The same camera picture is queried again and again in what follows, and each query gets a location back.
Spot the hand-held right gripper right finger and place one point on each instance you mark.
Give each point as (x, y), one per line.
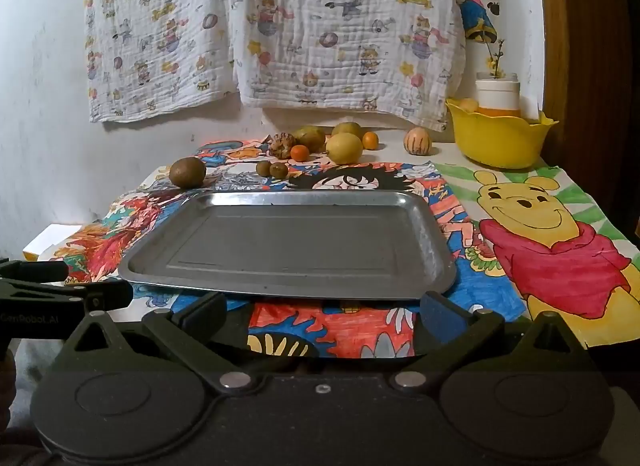
(439, 317)

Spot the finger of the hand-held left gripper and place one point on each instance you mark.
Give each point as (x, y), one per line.
(45, 272)
(107, 295)

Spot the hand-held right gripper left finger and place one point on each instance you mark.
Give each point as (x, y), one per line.
(206, 315)

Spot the metal tray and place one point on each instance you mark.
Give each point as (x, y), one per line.
(285, 246)

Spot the brown kiwi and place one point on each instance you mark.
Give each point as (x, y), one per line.
(187, 172)

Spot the small brown round fruit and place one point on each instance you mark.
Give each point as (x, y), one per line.
(279, 170)
(263, 168)

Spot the pale striped melon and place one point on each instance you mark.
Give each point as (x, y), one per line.
(417, 141)

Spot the small orange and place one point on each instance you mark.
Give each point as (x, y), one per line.
(370, 140)
(300, 152)

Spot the yellow lemon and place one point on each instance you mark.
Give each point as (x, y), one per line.
(344, 148)

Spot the green pear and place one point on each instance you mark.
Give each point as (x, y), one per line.
(311, 139)
(346, 128)

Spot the white and yellow box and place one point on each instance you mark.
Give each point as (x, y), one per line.
(47, 241)

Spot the yellow bear drawing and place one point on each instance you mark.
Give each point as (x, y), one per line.
(550, 256)

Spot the black-haired cartoon boy drawing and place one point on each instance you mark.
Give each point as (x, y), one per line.
(350, 180)

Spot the cartoon faces drawing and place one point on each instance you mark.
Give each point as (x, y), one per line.
(230, 149)

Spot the yellow plastic bowl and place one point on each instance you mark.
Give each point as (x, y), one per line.
(500, 140)

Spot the pale fruit in bowl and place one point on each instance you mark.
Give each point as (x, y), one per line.
(469, 105)

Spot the white jar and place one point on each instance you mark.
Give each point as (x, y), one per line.
(496, 93)

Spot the twig with yellow buds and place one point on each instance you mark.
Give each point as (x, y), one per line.
(496, 58)

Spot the printed white muslin cloth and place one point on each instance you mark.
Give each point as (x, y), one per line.
(345, 30)
(155, 30)

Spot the wooden door frame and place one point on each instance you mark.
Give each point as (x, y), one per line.
(585, 45)

